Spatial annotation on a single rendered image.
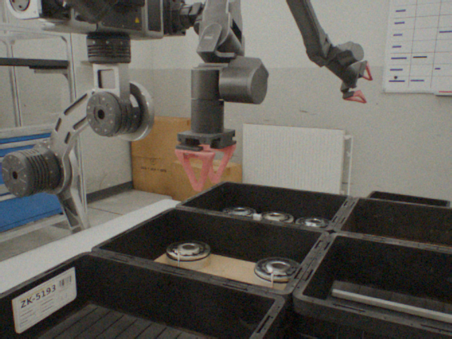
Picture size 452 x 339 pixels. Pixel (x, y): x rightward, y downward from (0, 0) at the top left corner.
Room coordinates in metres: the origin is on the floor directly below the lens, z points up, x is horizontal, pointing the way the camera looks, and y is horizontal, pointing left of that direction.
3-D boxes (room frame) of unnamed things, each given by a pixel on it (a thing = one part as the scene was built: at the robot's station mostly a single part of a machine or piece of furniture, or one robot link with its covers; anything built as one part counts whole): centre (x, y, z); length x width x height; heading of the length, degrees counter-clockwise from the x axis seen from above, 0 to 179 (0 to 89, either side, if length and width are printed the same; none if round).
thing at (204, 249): (0.91, 0.08, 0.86); 0.10 x 0.10 x 0.01
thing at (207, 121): (0.72, 0.03, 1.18); 0.10 x 0.07 x 0.07; 154
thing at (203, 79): (0.72, 0.02, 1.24); 0.07 x 0.06 x 0.07; 57
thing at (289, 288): (0.79, 0.02, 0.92); 0.40 x 0.30 x 0.02; 64
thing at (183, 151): (0.71, 0.04, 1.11); 0.07 x 0.07 x 0.09; 64
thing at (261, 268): (0.81, -0.12, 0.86); 0.10 x 0.10 x 0.01
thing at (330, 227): (1.06, -0.12, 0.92); 0.40 x 0.30 x 0.02; 64
